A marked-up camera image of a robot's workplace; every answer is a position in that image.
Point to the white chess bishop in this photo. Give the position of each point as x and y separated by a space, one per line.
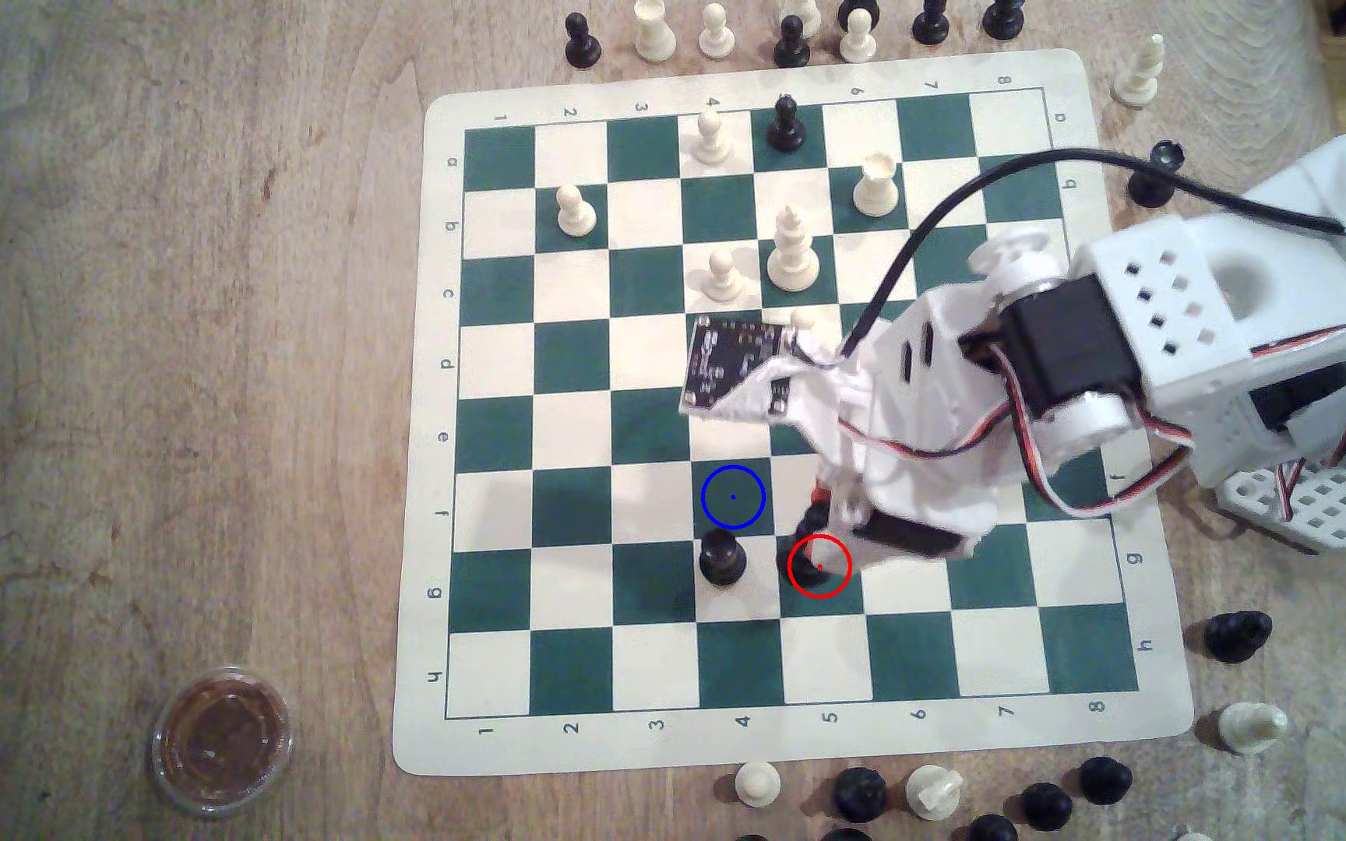
1138 75

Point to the white chess rook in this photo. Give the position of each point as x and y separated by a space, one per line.
653 32
876 187

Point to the black chess king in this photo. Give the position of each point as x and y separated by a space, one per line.
810 563

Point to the tall white chess king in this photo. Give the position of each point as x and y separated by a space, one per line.
792 251

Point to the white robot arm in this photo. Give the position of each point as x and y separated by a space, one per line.
1175 304

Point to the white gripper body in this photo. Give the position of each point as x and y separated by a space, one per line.
908 536

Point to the white chess knight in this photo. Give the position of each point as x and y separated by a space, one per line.
1251 728

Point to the black pawn on g4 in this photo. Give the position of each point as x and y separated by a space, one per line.
722 556

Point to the green and white chessboard mat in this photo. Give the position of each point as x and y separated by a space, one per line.
650 350

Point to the black chess rook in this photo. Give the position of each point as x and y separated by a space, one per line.
1150 187

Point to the black camera circuit board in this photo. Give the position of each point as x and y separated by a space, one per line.
731 356

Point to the white chess pawn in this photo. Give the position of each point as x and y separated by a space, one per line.
803 317
716 34
575 212
857 40
757 784
723 278
710 140

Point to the black chess knight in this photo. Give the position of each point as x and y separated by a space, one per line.
1237 637

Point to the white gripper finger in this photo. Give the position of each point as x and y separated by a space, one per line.
866 554
839 500

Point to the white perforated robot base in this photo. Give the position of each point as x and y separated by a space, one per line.
1322 514

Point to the clear plastic cup lid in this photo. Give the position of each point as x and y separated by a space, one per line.
222 740

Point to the black chess pawn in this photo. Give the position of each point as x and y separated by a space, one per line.
582 41
791 44
1046 807
1105 780
786 124
860 796

